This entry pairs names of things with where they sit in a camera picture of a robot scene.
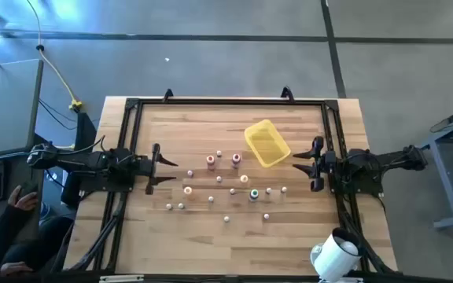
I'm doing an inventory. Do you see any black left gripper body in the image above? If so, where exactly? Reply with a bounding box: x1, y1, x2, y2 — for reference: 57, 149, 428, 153
134, 143, 160, 195

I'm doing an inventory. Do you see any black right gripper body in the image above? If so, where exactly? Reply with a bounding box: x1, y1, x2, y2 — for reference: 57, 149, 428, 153
311, 136, 336, 192

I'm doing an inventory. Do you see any yellow translucent plastic bin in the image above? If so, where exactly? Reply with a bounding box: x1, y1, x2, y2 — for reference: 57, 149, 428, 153
244, 119, 292, 169

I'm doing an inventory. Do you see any black box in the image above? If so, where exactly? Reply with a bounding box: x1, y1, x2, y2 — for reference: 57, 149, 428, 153
61, 112, 98, 208

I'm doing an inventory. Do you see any white cylindrical container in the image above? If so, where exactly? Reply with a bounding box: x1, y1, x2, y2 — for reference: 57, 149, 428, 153
309, 227, 363, 283

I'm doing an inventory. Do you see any grey-blue metal table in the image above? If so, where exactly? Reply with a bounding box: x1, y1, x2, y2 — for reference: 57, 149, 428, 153
418, 100, 453, 231

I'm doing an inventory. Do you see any person's hand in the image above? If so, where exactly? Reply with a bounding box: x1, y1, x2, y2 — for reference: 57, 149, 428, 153
7, 185, 39, 211
0, 261, 35, 277

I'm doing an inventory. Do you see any black cable bundle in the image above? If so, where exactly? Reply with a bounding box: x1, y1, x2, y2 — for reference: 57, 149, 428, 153
334, 192, 392, 274
67, 192, 127, 272

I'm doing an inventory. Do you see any black aluminium table frame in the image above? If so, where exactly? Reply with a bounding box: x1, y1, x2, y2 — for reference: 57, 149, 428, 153
49, 97, 396, 276

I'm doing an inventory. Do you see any yellow cable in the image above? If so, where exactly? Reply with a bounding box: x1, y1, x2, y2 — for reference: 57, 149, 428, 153
25, 0, 84, 113

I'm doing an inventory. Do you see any thin black cable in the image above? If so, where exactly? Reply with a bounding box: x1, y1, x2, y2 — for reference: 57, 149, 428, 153
39, 98, 79, 131

